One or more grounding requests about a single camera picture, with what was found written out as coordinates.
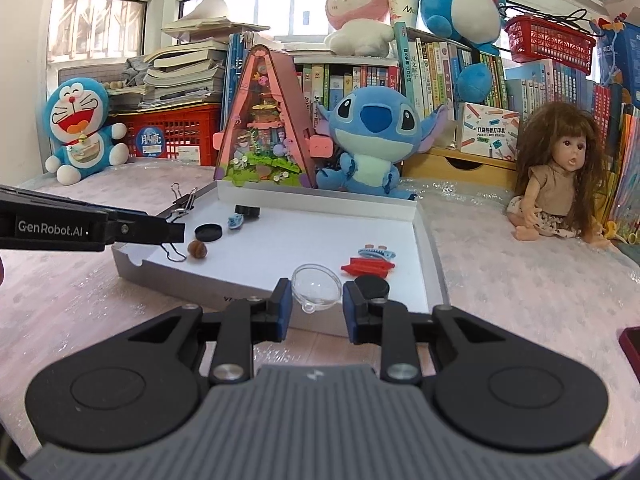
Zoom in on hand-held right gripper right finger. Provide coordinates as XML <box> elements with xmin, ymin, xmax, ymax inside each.
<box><xmin>342</xmin><ymin>280</ymin><xmax>506</xmax><ymax>382</ymax></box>

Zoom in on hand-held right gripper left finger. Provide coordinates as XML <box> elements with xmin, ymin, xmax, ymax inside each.
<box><xmin>134</xmin><ymin>277</ymin><xmax>293</xmax><ymax>385</ymax></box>

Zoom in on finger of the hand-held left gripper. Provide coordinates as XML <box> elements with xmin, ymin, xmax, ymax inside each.
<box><xmin>106</xmin><ymin>209</ymin><xmax>186</xmax><ymax>247</ymax></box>

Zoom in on clear plastic dome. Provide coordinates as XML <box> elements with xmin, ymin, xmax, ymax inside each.
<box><xmin>291</xmin><ymin>264</ymin><xmax>343</xmax><ymax>314</ymax></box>

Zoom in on red plastic clip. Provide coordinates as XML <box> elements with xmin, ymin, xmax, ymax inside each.
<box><xmin>341</xmin><ymin>257</ymin><xmax>397</xmax><ymax>279</ymax></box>

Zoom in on white cardboard box tray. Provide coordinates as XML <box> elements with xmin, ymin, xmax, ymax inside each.
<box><xmin>111</xmin><ymin>180</ymin><xmax>449</xmax><ymax>337</ymax></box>

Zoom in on blue hair clip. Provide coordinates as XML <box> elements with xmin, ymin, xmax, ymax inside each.
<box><xmin>357</xmin><ymin>244</ymin><xmax>398</xmax><ymax>260</ymax></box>

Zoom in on blue cat robot plush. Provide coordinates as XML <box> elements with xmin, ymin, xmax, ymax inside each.
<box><xmin>45</xmin><ymin>77</ymin><xmax>130</xmax><ymax>185</ymax></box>

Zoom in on red plastic crate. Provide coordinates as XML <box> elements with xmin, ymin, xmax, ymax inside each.
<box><xmin>112</xmin><ymin>104</ymin><xmax>222</xmax><ymax>166</ymax></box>

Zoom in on clear bubble wrap sheet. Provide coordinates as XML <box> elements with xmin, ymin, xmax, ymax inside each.
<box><xmin>400</xmin><ymin>175</ymin><xmax>640</xmax><ymax>283</ymax></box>

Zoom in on pink triangular miniature house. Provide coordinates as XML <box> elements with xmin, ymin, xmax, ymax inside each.
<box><xmin>212</xmin><ymin>44</ymin><xmax>335</xmax><ymax>189</ymax></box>

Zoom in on stack of worn books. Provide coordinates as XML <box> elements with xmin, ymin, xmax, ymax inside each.
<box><xmin>137</xmin><ymin>42</ymin><xmax>228</xmax><ymax>109</ymax></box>

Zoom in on grey crumpled cloth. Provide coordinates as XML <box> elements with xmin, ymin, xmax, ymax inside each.
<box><xmin>122</xmin><ymin>54</ymin><xmax>153</xmax><ymax>88</ymax></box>

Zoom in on wooden drawer box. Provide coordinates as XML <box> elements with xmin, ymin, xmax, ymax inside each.
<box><xmin>402</xmin><ymin>147</ymin><xmax>521</xmax><ymax>192</ymax></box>

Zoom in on blue alien plush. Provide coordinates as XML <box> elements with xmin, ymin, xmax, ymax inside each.
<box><xmin>315</xmin><ymin>85</ymin><xmax>449</xmax><ymax>202</ymax></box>

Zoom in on blue books beside miniature house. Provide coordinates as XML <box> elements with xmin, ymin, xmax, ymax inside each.
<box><xmin>227</xmin><ymin>32</ymin><xmax>257</xmax><ymax>126</ymax></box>

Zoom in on loose white paper sheets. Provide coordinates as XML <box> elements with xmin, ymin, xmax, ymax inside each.
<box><xmin>162</xmin><ymin>0</ymin><xmax>271</xmax><ymax>42</ymax></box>

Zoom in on white label printer box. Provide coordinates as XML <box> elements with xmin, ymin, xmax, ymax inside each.
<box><xmin>456</xmin><ymin>102</ymin><xmax>521</xmax><ymax>157</ymax></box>

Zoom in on row of short books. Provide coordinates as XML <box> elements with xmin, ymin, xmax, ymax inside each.
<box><xmin>295</xmin><ymin>62</ymin><xmax>401</xmax><ymax>128</ymax></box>

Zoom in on row of tall books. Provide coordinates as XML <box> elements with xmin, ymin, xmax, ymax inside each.
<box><xmin>393</xmin><ymin>22</ymin><xmax>508</xmax><ymax>122</ymax></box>

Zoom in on brown haired baby doll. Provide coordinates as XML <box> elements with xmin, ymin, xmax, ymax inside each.
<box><xmin>506</xmin><ymin>101</ymin><xmax>619</xmax><ymax>252</ymax></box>

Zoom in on red cased phone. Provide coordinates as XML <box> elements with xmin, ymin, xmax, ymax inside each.
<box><xmin>619</xmin><ymin>327</ymin><xmax>640</xmax><ymax>367</ymax></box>

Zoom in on small yellow toy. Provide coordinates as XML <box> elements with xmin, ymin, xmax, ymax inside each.
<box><xmin>604</xmin><ymin>221</ymin><xmax>640</xmax><ymax>246</ymax></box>

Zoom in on row of light blue books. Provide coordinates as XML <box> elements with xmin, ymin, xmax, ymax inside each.
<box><xmin>505</xmin><ymin>59</ymin><xmax>626</xmax><ymax>126</ymax></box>

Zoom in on pink bunny plush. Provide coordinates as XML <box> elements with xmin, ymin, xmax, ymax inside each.
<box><xmin>321</xmin><ymin>0</ymin><xmax>396</xmax><ymax>58</ymax></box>

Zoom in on row of thin colourful books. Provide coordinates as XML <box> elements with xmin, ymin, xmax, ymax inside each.
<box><xmin>606</xmin><ymin>102</ymin><xmax>640</xmax><ymax>235</ymax></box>

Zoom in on blue white round plush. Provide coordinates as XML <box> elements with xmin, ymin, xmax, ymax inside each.
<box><xmin>419</xmin><ymin>0</ymin><xmax>509</xmax><ymax>106</ymax></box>

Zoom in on red plastic basket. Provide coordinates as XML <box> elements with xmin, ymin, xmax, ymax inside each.
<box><xmin>504</xmin><ymin>15</ymin><xmax>597</xmax><ymax>64</ymax></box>

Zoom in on blue cardboard box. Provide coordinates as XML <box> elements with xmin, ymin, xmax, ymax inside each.
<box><xmin>592</xmin><ymin>17</ymin><xmax>640</xmax><ymax>107</ymax></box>

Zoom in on black cable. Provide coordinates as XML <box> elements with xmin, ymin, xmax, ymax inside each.
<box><xmin>500</xmin><ymin>4</ymin><xmax>597</xmax><ymax>28</ymax></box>

